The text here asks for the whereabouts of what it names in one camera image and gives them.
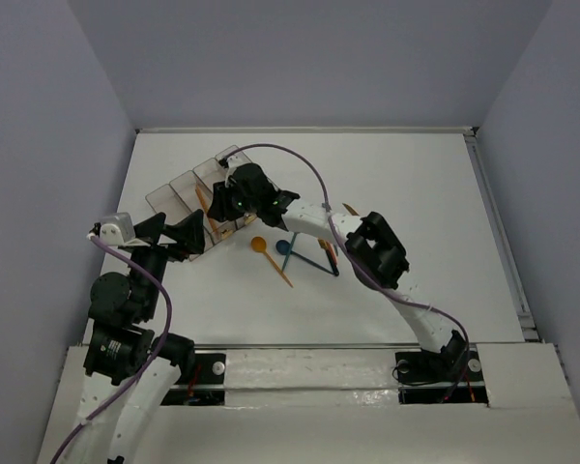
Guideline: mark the gold knife dark handle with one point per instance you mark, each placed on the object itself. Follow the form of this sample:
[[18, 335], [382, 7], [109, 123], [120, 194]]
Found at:
[[333, 263]]

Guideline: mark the teal plastic fork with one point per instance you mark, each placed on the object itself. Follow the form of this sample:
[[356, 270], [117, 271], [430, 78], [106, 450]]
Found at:
[[288, 251]]

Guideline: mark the clear tray end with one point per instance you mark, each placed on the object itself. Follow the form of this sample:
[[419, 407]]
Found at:
[[228, 152], [165, 200]]

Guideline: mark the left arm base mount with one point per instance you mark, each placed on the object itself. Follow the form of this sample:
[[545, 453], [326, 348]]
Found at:
[[204, 386]]

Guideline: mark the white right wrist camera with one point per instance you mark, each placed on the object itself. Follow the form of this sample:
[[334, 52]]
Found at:
[[232, 163]]

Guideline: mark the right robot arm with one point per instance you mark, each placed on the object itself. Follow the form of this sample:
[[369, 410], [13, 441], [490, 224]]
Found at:
[[377, 256]]

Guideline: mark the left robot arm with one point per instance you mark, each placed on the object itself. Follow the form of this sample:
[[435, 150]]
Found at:
[[129, 369]]

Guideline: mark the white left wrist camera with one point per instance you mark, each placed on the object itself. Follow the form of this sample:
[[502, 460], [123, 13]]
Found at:
[[116, 230]]

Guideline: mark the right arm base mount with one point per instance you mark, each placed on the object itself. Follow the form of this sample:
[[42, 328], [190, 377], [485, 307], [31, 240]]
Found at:
[[419, 383]]

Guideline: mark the dark blue plastic spoon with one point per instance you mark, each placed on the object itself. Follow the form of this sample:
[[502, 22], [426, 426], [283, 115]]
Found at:
[[280, 248]]

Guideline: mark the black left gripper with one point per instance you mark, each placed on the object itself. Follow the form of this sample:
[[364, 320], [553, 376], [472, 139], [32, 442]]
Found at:
[[157, 242]]

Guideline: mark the yellow plastic spoon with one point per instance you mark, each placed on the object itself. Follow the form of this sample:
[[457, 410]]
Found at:
[[259, 245]]

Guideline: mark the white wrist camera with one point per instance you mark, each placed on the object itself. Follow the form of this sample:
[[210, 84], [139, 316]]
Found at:
[[232, 163], [116, 230]]

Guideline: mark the clear tray near end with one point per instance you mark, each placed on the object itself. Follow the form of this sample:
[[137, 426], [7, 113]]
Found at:
[[165, 200]]

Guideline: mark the clear tray far end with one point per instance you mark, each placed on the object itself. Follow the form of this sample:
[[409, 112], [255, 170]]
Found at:
[[228, 152]]

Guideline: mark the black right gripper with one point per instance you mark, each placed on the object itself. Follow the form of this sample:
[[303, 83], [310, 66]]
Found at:
[[220, 209]]

